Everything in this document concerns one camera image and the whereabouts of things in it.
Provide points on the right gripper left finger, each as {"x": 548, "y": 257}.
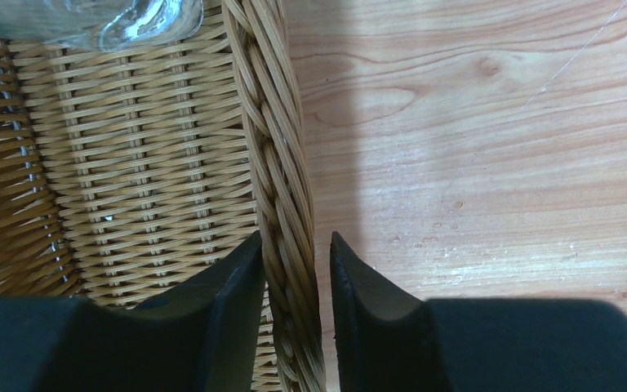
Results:
{"x": 200, "y": 335}

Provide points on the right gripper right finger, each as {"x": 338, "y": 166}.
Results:
{"x": 388, "y": 340}

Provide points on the woven wicker divided basket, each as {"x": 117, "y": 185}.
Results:
{"x": 125, "y": 173}

